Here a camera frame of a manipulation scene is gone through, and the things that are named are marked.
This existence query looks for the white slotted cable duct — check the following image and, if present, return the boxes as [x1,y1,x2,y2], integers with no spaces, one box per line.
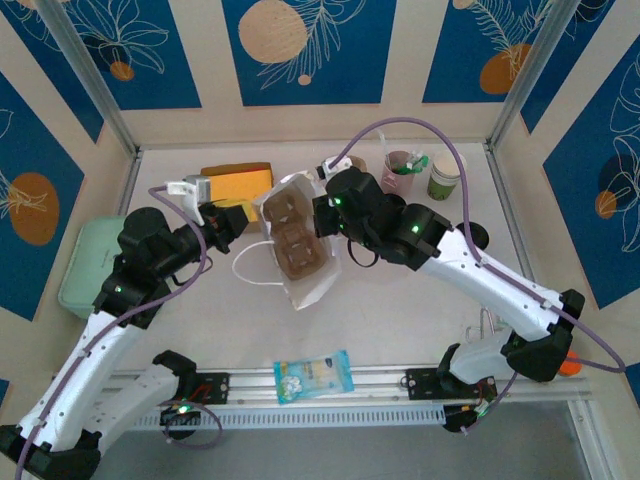
[62,403,446,432]

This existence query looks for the yellow napkin stack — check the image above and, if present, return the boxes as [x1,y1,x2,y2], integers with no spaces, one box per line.
[202,168,272,222]

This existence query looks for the metal wire tongs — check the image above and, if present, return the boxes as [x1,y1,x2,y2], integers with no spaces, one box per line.
[464,305,507,346]

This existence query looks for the aluminium table side rail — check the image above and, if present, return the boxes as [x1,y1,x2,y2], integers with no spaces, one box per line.
[117,149,145,219]
[484,142,559,351]

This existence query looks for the green and white stirrer packets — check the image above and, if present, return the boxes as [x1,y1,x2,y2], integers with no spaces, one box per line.
[396,148,432,176]

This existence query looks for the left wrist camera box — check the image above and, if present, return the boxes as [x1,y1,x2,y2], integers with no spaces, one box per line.
[167,173,214,226]

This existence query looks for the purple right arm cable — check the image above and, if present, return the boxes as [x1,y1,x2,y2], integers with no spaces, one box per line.
[335,117,627,436]

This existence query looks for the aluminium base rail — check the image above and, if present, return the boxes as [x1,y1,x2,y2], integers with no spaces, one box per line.
[42,367,596,414]

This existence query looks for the aluminium frame post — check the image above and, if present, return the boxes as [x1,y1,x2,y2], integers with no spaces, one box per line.
[37,0,144,156]
[487,0,584,151]

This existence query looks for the stack of green paper cups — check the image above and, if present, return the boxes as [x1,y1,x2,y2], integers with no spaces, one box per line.
[427,152,469,201]

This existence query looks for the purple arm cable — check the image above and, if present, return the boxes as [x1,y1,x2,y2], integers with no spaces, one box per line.
[13,185,224,480]
[335,117,627,436]

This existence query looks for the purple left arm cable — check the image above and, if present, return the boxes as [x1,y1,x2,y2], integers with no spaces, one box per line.
[13,185,224,480]

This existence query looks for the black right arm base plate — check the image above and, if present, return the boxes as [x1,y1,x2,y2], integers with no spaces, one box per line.
[404,367,499,401]

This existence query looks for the brown cardboard napkin box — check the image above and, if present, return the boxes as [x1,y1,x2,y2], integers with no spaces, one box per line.
[199,160,275,224]

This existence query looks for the white paper carry bag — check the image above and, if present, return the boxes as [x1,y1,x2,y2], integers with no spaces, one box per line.
[232,171,345,312]

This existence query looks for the mint green zip case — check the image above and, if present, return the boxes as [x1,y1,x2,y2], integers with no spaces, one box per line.
[57,215,131,321]

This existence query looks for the blue wet wipes packet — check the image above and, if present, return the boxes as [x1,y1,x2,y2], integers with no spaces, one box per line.
[272,349,355,405]

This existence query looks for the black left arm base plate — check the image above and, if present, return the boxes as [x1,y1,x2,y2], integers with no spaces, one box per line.
[138,372,231,406]

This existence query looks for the black cup lid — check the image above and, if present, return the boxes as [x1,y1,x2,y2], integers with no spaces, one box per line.
[463,223,490,250]

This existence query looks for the bottle with orange cap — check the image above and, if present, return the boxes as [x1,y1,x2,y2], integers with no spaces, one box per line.
[558,349,584,377]

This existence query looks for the pink paper cup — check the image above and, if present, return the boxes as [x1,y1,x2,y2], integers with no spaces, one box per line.
[380,150,416,196]

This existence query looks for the black controller board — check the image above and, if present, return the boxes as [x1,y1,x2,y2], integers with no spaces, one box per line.
[443,405,489,434]
[159,404,202,429]

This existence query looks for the white straw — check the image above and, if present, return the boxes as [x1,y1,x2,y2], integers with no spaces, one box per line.
[377,128,394,171]

